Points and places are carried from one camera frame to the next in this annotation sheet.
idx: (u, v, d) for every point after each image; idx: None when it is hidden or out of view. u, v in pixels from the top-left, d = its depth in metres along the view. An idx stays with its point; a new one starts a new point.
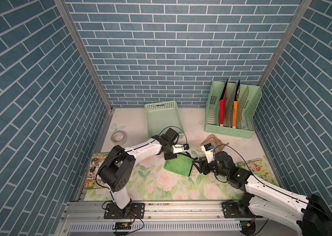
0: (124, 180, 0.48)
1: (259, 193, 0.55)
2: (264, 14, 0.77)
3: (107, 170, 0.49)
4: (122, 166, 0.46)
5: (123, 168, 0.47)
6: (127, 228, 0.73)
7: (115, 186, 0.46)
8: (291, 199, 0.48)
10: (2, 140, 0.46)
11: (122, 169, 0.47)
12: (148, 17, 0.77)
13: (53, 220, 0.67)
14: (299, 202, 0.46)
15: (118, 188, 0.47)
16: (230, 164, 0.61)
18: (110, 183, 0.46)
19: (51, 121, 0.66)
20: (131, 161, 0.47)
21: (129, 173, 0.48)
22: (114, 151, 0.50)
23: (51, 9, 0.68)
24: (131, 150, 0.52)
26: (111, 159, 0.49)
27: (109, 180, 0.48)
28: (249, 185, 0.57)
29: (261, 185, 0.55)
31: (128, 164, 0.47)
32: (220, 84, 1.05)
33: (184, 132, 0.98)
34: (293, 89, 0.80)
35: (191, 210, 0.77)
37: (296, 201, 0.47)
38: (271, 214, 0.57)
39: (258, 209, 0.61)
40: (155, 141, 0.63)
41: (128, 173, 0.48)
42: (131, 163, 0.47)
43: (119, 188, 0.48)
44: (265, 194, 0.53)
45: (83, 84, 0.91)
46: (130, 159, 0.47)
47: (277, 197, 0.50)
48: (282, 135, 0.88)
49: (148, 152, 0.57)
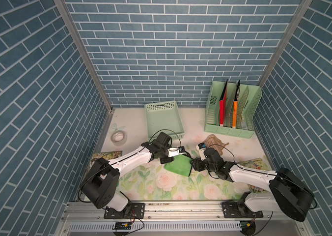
0: (109, 195, 0.45)
1: (239, 178, 0.60)
2: (264, 14, 0.77)
3: (91, 186, 0.45)
4: (105, 182, 0.44)
5: (106, 183, 0.43)
6: (127, 228, 0.73)
7: (97, 202, 0.43)
8: (262, 175, 0.52)
10: (2, 140, 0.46)
11: (104, 184, 0.44)
12: (148, 17, 0.77)
13: (53, 220, 0.67)
14: (268, 175, 0.51)
15: (103, 203, 0.44)
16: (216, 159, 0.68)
18: (93, 200, 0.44)
19: (51, 121, 0.66)
20: (115, 175, 0.43)
21: (114, 187, 0.45)
22: (98, 165, 0.46)
23: (51, 9, 0.68)
24: (116, 162, 0.48)
26: (95, 174, 0.45)
27: (93, 195, 0.44)
28: (231, 173, 0.63)
29: (240, 170, 0.61)
31: (111, 179, 0.43)
32: (220, 84, 1.05)
33: (183, 132, 0.98)
34: (293, 89, 0.80)
35: (191, 211, 0.77)
37: (266, 175, 0.51)
38: (265, 206, 0.56)
39: (251, 201, 0.63)
40: (144, 150, 0.59)
41: (112, 188, 0.44)
42: (115, 178, 0.43)
43: (104, 203, 0.45)
44: (246, 177, 0.57)
45: (83, 84, 0.91)
46: (114, 173, 0.44)
47: (253, 178, 0.54)
48: (282, 135, 0.88)
49: (136, 162, 0.54)
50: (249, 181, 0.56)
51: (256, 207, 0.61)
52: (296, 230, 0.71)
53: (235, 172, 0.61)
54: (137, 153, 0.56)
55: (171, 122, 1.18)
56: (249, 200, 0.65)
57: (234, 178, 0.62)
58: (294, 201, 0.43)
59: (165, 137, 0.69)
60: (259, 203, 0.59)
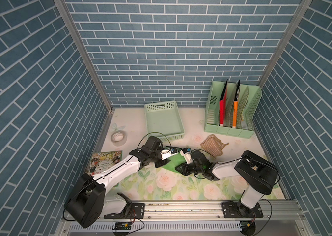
0: (96, 212, 0.43)
1: (220, 173, 0.66)
2: (264, 14, 0.77)
3: (75, 205, 0.42)
4: (90, 199, 0.41)
5: (91, 201, 0.41)
6: (127, 228, 0.73)
7: (84, 221, 0.40)
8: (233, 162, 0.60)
10: (2, 140, 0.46)
11: (89, 203, 0.41)
12: (148, 17, 0.77)
13: (53, 220, 0.67)
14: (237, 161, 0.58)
15: (90, 221, 0.42)
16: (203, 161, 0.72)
18: (79, 219, 0.41)
19: (51, 121, 0.66)
20: (100, 191, 0.41)
21: (100, 204, 0.43)
22: (82, 181, 0.43)
23: (51, 8, 0.68)
24: (101, 177, 0.46)
26: (79, 191, 0.43)
27: (80, 214, 0.41)
28: (213, 171, 0.68)
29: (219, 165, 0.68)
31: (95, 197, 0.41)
32: (220, 84, 1.05)
33: (183, 132, 0.98)
34: (293, 89, 0.80)
35: (191, 211, 0.77)
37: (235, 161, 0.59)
38: (254, 195, 0.57)
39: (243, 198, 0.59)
40: (132, 160, 0.57)
41: (99, 205, 0.42)
42: (101, 194, 0.41)
43: (92, 220, 0.42)
44: (224, 171, 0.63)
45: (83, 84, 0.91)
46: (99, 190, 0.41)
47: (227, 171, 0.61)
48: (282, 135, 0.88)
49: (124, 174, 0.51)
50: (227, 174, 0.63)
51: (252, 203, 0.62)
52: (296, 230, 0.71)
53: (217, 169, 0.67)
54: (124, 164, 0.54)
55: (171, 122, 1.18)
56: (242, 197, 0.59)
57: (217, 174, 0.67)
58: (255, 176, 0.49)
59: (153, 141, 0.66)
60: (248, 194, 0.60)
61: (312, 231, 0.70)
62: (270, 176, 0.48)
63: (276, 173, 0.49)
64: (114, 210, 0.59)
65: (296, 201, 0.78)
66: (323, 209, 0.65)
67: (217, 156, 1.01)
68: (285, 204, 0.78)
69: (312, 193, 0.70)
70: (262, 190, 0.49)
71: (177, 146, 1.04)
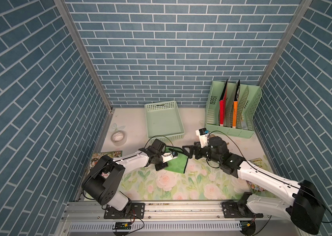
0: (111, 191, 0.45)
1: (250, 179, 0.55)
2: (264, 14, 0.77)
3: (95, 183, 0.45)
4: (111, 176, 0.45)
5: (111, 178, 0.45)
6: (127, 228, 0.73)
7: (101, 199, 0.43)
8: (283, 185, 0.47)
10: (2, 140, 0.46)
11: (109, 179, 0.45)
12: (148, 17, 0.76)
13: (53, 219, 0.67)
14: (290, 187, 0.46)
15: (105, 201, 0.44)
16: (223, 150, 0.60)
18: (96, 197, 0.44)
19: (51, 121, 0.66)
20: (121, 170, 0.46)
21: (117, 183, 0.46)
22: (102, 161, 0.48)
23: (51, 8, 0.68)
24: (120, 160, 0.50)
26: (98, 170, 0.47)
27: (97, 191, 0.44)
28: (240, 171, 0.56)
29: (254, 171, 0.54)
31: (116, 174, 0.46)
32: (220, 84, 1.05)
33: (184, 132, 0.98)
34: (293, 89, 0.80)
35: (191, 211, 0.77)
37: (288, 187, 0.46)
38: (270, 211, 0.55)
39: (254, 204, 0.62)
40: (143, 153, 0.63)
41: (116, 184, 0.45)
42: (120, 173, 0.45)
43: (106, 200, 0.45)
44: (258, 180, 0.52)
45: (83, 84, 0.91)
46: (119, 168, 0.46)
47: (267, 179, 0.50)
48: (282, 135, 0.88)
49: (137, 163, 0.57)
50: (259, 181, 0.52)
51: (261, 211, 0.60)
52: (296, 230, 0.71)
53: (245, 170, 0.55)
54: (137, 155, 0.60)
55: (171, 122, 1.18)
56: (252, 201, 0.64)
57: (245, 177, 0.56)
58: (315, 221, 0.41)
59: (160, 142, 0.74)
60: (262, 207, 0.59)
61: None
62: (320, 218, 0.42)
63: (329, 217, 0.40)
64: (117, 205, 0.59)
65: None
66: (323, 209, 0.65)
67: None
68: None
69: None
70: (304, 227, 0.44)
71: (177, 147, 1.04)
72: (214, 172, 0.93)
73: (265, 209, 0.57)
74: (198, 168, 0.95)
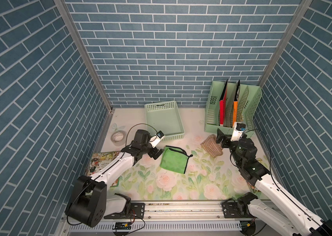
0: (101, 210, 0.43)
1: (267, 193, 0.53)
2: (264, 14, 0.77)
3: (79, 206, 0.42)
4: (93, 197, 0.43)
5: (95, 199, 0.41)
6: (127, 228, 0.73)
7: (90, 221, 0.41)
8: (303, 214, 0.44)
10: (2, 140, 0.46)
11: (93, 201, 0.41)
12: (148, 17, 0.76)
13: (53, 220, 0.67)
14: (311, 220, 0.42)
15: (96, 221, 0.42)
16: (250, 155, 0.56)
18: (84, 220, 0.41)
19: (51, 121, 0.66)
20: (102, 188, 0.42)
21: (104, 201, 0.43)
22: (80, 182, 0.43)
23: (51, 8, 0.68)
24: (100, 176, 0.46)
26: (79, 194, 0.42)
27: (85, 213, 0.41)
28: (260, 181, 0.54)
29: (275, 188, 0.51)
31: (97, 193, 0.42)
32: (220, 84, 1.05)
33: (184, 132, 0.98)
34: (293, 89, 0.80)
35: (191, 211, 0.77)
37: (307, 218, 0.43)
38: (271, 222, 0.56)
39: (257, 210, 0.62)
40: (126, 156, 0.58)
41: (103, 202, 0.43)
42: (103, 191, 0.41)
43: (98, 219, 0.43)
44: (275, 197, 0.50)
45: (83, 84, 0.91)
46: (101, 186, 0.42)
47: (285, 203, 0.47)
48: (282, 135, 0.88)
49: (121, 169, 0.53)
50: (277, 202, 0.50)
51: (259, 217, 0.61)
52: None
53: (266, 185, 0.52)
54: (119, 161, 0.55)
55: (171, 122, 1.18)
56: (254, 206, 0.63)
57: (262, 189, 0.54)
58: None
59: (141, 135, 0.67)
60: (264, 215, 0.58)
61: None
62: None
63: None
64: (115, 209, 0.58)
65: None
66: (323, 209, 0.65)
67: (217, 156, 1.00)
68: None
69: (312, 193, 0.70)
70: None
71: (177, 147, 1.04)
72: (214, 172, 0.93)
73: (266, 218, 0.57)
74: (198, 168, 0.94)
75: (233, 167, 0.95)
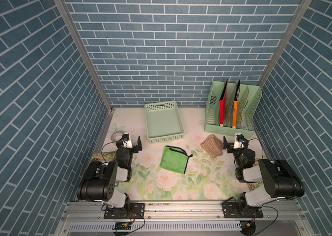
0: (112, 186, 0.46)
1: (249, 175, 0.67)
2: (264, 14, 0.77)
3: (90, 186, 0.45)
4: (108, 172, 0.48)
5: (109, 171, 0.49)
6: (127, 228, 0.73)
7: (105, 194, 0.44)
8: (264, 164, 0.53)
10: (2, 140, 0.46)
11: (108, 174, 0.48)
12: (148, 17, 0.77)
13: (53, 220, 0.67)
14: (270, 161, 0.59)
15: (110, 194, 0.45)
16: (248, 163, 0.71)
18: (99, 194, 0.44)
19: (51, 121, 0.66)
20: (114, 164, 0.51)
21: (114, 179, 0.48)
22: (94, 166, 0.50)
23: (51, 8, 0.68)
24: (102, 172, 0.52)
26: (91, 172, 0.48)
27: (98, 190, 0.44)
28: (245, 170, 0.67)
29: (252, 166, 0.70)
31: (112, 168, 0.50)
32: (220, 84, 1.05)
33: (184, 132, 0.98)
34: (293, 89, 0.80)
35: (191, 211, 0.77)
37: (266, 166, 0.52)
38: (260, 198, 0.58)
39: (251, 194, 0.64)
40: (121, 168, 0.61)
41: (114, 177, 0.48)
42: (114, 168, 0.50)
43: (110, 196, 0.45)
44: (253, 173, 0.65)
45: (83, 84, 0.91)
46: (113, 163, 0.51)
47: (257, 175, 0.61)
48: (282, 135, 0.88)
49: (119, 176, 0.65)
50: (255, 178, 0.63)
51: (253, 198, 0.63)
52: (296, 230, 0.71)
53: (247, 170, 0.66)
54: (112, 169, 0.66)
55: (171, 122, 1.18)
56: (247, 192, 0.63)
57: (247, 175, 0.68)
58: (271, 172, 0.50)
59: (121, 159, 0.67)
60: (257, 194, 0.60)
61: (312, 231, 0.70)
62: (290, 183, 0.47)
63: (290, 179, 0.48)
64: (118, 203, 0.59)
65: (296, 201, 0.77)
66: (323, 209, 0.65)
67: (217, 156, 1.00)
68: (285, 204, 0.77)
69: (312, 193, 0.70)
70: (267, 184, 0.50)
71: (176, 146, 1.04)
72: (214, 172, 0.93)
73: (259, 196, 0.59)
74: (198, 168, 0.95)
75: (233, 166, 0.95)
